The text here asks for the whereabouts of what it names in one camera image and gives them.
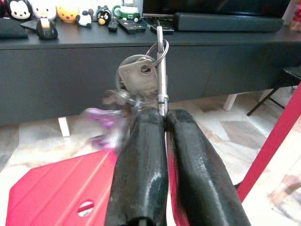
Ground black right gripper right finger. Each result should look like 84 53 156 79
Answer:
166 109 252 226

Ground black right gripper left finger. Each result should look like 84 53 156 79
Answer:
104 107 169 226

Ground silver keys with purple tag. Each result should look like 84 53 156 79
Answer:
81 25 170 151

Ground marble board with red edge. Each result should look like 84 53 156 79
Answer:
236 81 301 226

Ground red plastic stool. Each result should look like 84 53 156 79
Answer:
5 131 191 226

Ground black TV console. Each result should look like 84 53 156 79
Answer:
0 17 301 137

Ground black metal chair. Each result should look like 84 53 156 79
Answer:
246 65 301 117

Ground flat black tray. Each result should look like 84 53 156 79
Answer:
141 17 174 35

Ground small black remote control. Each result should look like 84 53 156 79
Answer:
107 20 119 32

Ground green white mug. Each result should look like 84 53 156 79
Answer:
112 4 141 23

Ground black bird figurine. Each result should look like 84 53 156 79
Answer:
95 5 112 26

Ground black soundbar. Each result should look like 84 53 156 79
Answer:
173 12 285 33

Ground small panda figurine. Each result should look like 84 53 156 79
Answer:
75 8 94 28

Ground black tape dispenser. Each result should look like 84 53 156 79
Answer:
36 17 59 40

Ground yellow round figurine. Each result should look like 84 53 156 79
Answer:
55 4 80 24

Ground black television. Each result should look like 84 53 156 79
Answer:
142 0 292 17

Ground white round figurine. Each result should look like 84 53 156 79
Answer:
30 0 57 21

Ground pink toy figure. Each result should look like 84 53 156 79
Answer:
289 0 301 32

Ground black pouch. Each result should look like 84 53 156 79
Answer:
0 17 29 40

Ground black mouse figurine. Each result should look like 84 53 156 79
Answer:
4 0 33 21

